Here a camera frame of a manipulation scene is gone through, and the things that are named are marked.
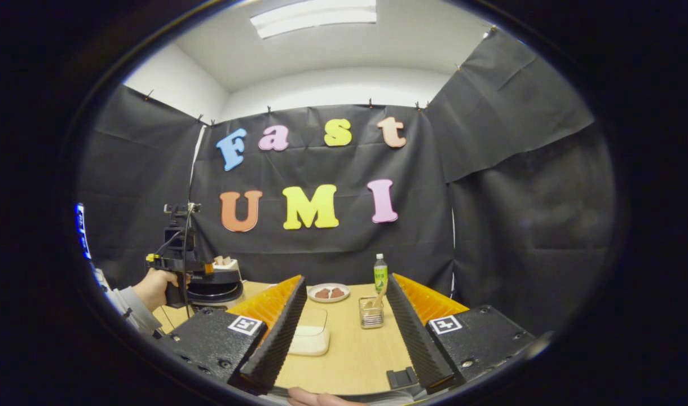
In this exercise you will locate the bright monitor screen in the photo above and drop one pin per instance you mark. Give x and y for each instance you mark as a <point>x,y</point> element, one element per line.
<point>82,231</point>

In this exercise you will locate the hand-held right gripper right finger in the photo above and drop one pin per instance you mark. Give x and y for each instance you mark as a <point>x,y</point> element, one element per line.
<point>414,338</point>

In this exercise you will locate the white toaster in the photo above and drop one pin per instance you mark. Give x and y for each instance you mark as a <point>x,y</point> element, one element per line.
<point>230,270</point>

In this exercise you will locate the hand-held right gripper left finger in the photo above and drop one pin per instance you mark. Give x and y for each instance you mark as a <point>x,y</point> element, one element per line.
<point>276,344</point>

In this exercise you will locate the white round plate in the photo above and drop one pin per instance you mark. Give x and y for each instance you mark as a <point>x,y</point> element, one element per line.
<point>328,300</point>

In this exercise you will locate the green drink bottle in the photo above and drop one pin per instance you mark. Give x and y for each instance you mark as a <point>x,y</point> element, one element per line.
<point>380,276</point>

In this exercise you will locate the red meat piece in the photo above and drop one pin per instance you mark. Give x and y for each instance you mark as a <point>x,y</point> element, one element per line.
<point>322,294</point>
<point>337,292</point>

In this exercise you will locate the clear container of white rice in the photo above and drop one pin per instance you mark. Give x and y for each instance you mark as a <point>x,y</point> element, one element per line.
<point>310,338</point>

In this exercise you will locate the dark grey rice cooker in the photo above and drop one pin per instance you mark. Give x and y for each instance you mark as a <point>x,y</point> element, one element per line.
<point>217,290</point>

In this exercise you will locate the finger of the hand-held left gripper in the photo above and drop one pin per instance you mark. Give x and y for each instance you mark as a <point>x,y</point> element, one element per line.
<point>200,267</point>

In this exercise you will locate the wooden spoon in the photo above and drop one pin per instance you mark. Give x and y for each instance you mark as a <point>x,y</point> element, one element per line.
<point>379,293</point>

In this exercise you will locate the ceiling light panel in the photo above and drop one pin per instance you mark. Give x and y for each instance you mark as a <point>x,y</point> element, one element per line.
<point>316,17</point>

